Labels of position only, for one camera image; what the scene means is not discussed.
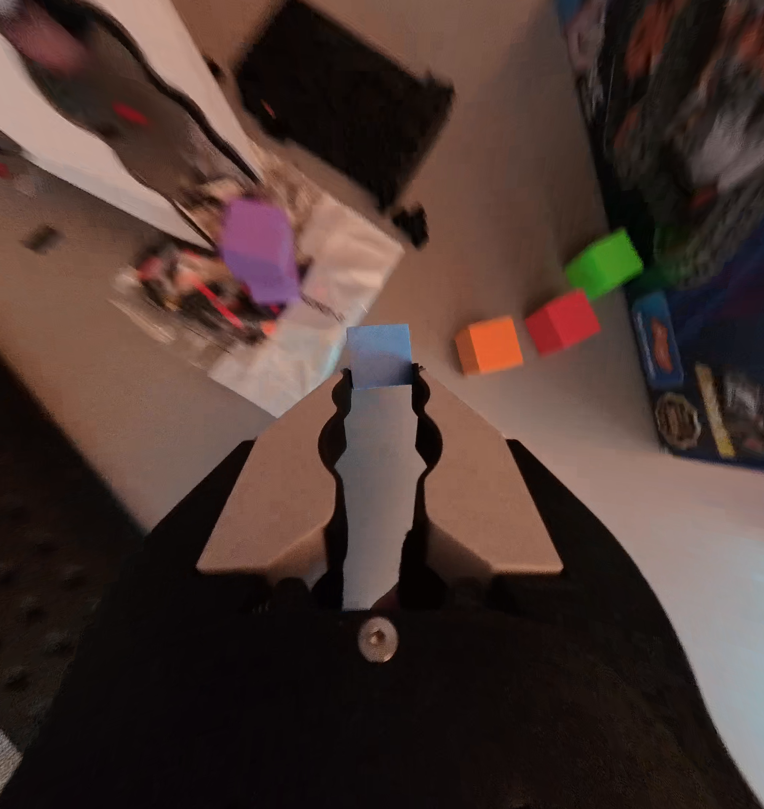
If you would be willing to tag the black perforated building plate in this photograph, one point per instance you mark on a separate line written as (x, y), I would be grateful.
(338, 95)

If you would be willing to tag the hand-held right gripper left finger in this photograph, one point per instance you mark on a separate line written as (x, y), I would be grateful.
(274, 505)

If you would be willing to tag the purple foam cube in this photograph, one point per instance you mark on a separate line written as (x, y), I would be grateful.
(259, 253)

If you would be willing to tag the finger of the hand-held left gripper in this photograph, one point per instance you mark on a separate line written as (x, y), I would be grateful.
(186, 76)
(60, 145)

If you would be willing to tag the blue toy robot box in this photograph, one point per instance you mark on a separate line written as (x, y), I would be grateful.
(704, 189)

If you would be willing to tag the blue foam cube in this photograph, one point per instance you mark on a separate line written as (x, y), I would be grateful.
(380, 354)

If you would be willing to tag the black long pin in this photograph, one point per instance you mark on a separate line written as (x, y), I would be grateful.
(43, 239)

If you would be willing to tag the red foam cube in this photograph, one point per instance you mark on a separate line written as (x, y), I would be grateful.
(562, 323)

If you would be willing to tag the orange foam cube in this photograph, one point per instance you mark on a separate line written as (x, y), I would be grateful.
(489, 346)

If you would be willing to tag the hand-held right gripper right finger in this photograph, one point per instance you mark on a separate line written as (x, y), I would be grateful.
(486, 505)

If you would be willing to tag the clear bag of building parts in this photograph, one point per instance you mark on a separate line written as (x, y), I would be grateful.
(350, 265)

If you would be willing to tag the black connector cluster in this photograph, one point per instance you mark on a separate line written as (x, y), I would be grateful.
(412, 224)

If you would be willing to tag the green foam cube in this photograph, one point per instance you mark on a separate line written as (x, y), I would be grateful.
(603, 264)

